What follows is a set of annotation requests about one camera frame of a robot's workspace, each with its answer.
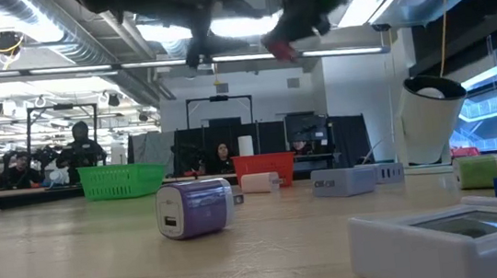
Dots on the dark background desk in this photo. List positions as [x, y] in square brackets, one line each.
[14, 199]

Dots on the green white charger cube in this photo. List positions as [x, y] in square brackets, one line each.
[479, 172]

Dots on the black monitor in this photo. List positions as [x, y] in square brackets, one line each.
[306, 127]

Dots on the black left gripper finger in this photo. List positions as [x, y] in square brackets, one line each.
[201, 37]

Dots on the pink charger cube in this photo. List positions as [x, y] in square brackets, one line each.
[258, 183]

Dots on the silver corrugated ceiling duct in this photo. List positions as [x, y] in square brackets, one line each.
[131, 84]

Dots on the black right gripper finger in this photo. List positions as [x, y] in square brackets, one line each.
[321, 25]
[285, 28]

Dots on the long ceiling light rail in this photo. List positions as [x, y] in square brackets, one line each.
[70, 70]

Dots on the red background object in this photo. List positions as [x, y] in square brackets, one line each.
[465, 152]

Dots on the person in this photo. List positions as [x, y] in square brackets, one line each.
[222, 159]
[299, 146]
[81, 152]
[20, 171]

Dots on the white paper roll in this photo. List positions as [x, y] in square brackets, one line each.
[245, 146]

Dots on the lavender charger block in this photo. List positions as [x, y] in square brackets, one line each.
[343, 182]
[388, 173]

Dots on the black partition panel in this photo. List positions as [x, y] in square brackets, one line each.
[269, 136]

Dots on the purple white charger cube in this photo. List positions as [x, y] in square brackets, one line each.
[196, 209]

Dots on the black robot station frame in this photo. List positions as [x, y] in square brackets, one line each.
[60, 106]
[218, 98]

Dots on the red plastic basket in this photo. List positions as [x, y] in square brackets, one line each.
[263, 167]

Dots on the white digital thermometer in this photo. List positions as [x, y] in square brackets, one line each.
[427, 250]

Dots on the green plastic basket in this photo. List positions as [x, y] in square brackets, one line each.
[121, 182]

